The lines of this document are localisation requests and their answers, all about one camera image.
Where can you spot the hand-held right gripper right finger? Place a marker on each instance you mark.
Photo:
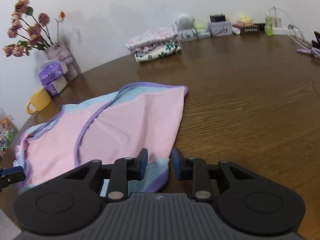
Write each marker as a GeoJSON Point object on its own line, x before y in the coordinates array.
{"type": "Point", "coordinates": [175, 164]}

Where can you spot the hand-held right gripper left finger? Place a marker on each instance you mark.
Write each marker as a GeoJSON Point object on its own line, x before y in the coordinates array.
{"type": "Point", "coordinates": [143, 164]}

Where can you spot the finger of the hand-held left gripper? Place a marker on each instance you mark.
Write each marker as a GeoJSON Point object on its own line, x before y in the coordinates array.
{"type": "Point", "coordinates": [16, 174]}

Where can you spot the pink and blue mesh vest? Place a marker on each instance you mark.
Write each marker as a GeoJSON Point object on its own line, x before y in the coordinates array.
{"type": "Point", "coordinates": [120, 125]}

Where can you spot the clear rack with packets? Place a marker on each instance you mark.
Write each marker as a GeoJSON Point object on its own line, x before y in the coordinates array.
{"type": "Point", "coordinates": [7, 132]}

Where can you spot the yellow mug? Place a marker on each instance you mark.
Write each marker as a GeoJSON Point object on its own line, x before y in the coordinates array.
{"type": "Point", "coordinates": [40, 101]}

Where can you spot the purple and white tissue pack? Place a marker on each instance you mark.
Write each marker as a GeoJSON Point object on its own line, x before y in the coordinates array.
{"type": "Point", "coordinates": [56, 87]}

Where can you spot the opened purple tissue pack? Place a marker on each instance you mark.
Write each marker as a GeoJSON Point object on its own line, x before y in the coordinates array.
{"type": "Point", "coordinates": [51, 72]}

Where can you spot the folded cream green-flower garment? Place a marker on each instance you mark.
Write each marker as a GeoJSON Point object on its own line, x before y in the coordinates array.
{"type": "Point", "coordinates": [157, 53]}

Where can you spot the folded purple frilly garment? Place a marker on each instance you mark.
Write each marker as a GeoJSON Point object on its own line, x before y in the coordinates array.
{"type": "Point", "coordinates": [155, 45]}

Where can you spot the folded pink floral garment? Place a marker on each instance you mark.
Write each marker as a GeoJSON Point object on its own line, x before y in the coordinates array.
{"type": "Point", "coordinates": [150, 36]}

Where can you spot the fuzzy purple vase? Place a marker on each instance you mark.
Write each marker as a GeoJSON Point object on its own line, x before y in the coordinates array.
{"type": "Point", "coordinates": [60, 52]}

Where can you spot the green and white small boxes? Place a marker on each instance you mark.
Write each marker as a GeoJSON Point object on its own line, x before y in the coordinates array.
{"type": "Point", "coordinates": [203, 32]}

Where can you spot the white robot speaker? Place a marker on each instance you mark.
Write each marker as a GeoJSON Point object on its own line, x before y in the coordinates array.
{"type": "Point", "coordinates": [185, 22]}

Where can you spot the grey tin box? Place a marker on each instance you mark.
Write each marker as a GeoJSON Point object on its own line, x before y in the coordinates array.
{"type": "Point", "coordinates": [220, 28]}

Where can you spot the dried rose bouquet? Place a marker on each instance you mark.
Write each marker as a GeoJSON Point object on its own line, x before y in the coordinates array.
{"type": "Point", "coordinates": [27, 30]}

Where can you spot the white tube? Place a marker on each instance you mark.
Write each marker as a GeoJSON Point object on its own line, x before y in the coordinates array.
{"type": "Point", "coordinates": [236, 30]}

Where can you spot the black charger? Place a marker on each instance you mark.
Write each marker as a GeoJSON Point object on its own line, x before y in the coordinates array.
{"type": "Point", "coordinates": [217, 18]}

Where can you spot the red small box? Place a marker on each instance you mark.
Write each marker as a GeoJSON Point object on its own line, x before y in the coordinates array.
{"type": "Point", "coordinates": [237, 25]}

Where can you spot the dark box with label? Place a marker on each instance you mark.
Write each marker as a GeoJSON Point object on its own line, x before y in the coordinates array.
{"type": "Point", "coordinates": [250, 30]}

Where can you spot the yellow cake candle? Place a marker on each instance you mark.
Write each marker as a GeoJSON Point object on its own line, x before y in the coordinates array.
{"type": "Point", "coordinates": [245, 20]}

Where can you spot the black small box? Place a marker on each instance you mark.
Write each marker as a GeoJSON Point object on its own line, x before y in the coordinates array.
{"type": "Point", "coordinates": [260, 26]}

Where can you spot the green bottle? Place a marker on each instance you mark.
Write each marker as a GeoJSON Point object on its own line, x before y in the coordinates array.
{"type": "Point", "coordinates": [268, 26]}

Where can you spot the white power strip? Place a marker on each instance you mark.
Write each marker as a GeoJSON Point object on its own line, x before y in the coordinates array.
{"type": "Point", "coordinates": [282, 31]}

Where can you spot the black phone clip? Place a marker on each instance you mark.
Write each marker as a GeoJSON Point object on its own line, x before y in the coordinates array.
{"type": "Point", "coordinates": [316, 40]}

